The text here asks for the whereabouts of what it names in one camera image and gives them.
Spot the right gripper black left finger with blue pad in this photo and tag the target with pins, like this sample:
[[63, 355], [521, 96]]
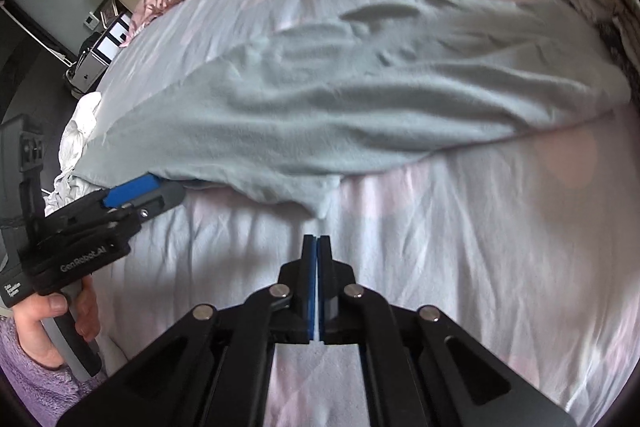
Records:
[[295, 323]]

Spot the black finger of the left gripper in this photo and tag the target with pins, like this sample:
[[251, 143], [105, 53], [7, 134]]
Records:
[[169, 195]]

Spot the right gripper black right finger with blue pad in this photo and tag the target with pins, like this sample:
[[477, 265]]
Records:
[[338, 295]]

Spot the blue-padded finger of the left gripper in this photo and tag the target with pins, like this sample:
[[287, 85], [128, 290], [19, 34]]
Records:
[[127, 192]]

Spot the light grey-green fleece garment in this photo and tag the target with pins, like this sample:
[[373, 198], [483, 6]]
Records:
[[287, 117]]

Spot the purple sleeve forearm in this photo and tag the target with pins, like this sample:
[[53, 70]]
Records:
[[46, 393]]

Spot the white crumpled cloth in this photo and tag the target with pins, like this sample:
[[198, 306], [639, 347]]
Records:
[[66, 186]]

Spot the bedside nightstand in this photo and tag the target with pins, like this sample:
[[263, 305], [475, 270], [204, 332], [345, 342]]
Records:
[[109, 23]]

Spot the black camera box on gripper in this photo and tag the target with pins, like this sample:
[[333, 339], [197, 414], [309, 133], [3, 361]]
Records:
[[22, 152]]

